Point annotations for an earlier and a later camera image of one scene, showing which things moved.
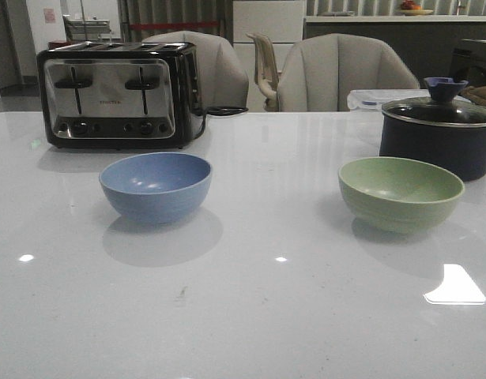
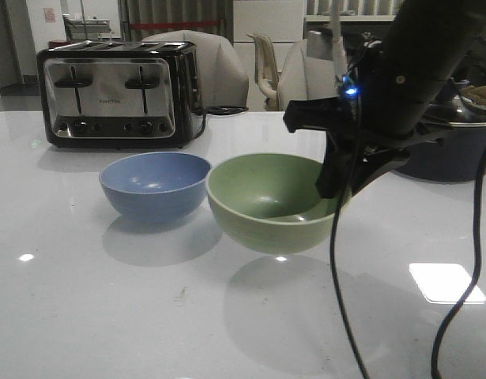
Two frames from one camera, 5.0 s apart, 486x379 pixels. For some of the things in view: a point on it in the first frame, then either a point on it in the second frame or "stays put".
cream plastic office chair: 266,75 stays put
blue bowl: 156,187 stays put
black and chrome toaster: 120,95 stays put
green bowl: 396,195 -> 270,203
